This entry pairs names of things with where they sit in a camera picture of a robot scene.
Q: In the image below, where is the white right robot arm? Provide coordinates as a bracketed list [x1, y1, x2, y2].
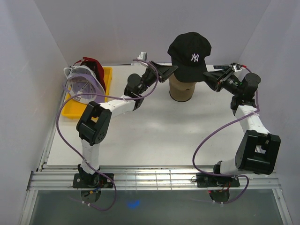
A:
[203, 67, 281, 186]

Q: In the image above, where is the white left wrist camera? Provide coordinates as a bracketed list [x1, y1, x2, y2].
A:
[138, 52, 148, 61]

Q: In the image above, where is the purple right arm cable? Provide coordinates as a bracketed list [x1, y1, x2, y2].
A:
[190, 65, 260, 206]

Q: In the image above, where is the yellow plastic bin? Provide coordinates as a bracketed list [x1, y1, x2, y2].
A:
[61, 67, 113, 119]

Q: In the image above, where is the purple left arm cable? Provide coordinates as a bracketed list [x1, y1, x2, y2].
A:
[57, 58, 162, 211]

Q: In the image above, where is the aluminium frame rail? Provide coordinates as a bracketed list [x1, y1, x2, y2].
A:
[27, 167, 281, 191]

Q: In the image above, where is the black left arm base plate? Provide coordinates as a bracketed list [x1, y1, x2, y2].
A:
[72, 173, 113, 188]

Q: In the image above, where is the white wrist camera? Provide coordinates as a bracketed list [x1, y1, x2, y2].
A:
[138, 52, 148, 61]
[230, 62, 246, 72]

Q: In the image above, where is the black NY baseball cap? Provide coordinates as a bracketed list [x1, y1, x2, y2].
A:
[167, 32, 211, 83]

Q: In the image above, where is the red baseball cap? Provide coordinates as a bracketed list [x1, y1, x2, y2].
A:
[73, 57, 105, 86]

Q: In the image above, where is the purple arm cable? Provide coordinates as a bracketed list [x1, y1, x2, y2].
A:
[57, 58, 162, 211]
[190, 65, 260, 206]

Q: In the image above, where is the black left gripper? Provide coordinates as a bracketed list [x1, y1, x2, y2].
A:
[138, 61, 179, 95]

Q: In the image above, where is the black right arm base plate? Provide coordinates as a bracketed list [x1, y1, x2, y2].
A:
[191, 172, 240, 188]

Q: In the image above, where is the white baseball cap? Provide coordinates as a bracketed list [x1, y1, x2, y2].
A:
[63, 66, 97, 80]

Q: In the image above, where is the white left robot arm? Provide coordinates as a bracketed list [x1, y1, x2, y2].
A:
[76, 61, 178, 188]

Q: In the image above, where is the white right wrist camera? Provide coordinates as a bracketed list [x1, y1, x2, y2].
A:
[230, 62, 246, 72]

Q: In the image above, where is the tan R baseball cap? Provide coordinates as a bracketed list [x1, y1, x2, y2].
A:
[168, 75, 196, 102]

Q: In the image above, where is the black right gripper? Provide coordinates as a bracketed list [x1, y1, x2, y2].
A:
[200, 66, 241, 96]

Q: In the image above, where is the purple LA baseball cap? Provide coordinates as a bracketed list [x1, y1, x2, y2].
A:
[65, 74, 105, 104]

